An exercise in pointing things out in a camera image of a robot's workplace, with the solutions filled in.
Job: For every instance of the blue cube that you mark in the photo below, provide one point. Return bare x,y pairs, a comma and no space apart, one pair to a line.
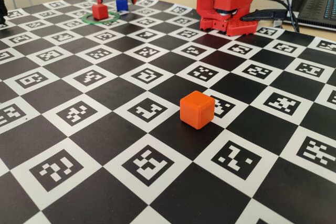
122,4

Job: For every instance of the red cube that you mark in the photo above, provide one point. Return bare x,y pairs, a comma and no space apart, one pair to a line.
100,12

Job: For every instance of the orange cube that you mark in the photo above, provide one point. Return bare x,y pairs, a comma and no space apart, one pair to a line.
197,111

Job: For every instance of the black stand base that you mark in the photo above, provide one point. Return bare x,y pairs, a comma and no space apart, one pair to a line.
2,9

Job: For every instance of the black table clamp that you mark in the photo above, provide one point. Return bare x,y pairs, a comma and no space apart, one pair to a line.
265,15

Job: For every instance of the black white marker mat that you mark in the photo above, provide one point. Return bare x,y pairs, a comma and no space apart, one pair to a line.
105,134

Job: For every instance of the dark laptop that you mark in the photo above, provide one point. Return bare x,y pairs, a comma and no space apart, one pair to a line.
315,3

